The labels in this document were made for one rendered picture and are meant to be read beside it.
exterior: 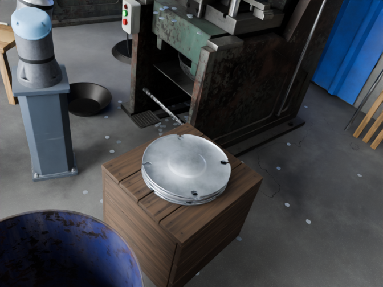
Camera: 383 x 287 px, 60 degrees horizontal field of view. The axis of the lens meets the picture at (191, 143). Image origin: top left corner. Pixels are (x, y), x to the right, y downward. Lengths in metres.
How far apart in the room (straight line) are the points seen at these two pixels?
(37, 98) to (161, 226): 0.65
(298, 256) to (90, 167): 0.98
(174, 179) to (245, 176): 0.26
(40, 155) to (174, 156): 0.61
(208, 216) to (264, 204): 0.61
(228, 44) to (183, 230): 0.70
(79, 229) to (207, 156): 0.49
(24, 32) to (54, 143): 0.45
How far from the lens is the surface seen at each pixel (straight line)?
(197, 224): 0.98
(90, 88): 2.03
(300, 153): 1.94
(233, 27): 1.35
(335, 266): 1.53
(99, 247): 0.89
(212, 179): 1.05
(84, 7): 2.99
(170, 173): 1.04
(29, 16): 1.25
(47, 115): 1.35
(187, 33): 1.43
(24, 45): 1.24
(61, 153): 1.48
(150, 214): 0.99
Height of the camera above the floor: 1.13
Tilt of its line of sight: 40 degrees down
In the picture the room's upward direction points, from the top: 12 degrees clockwise
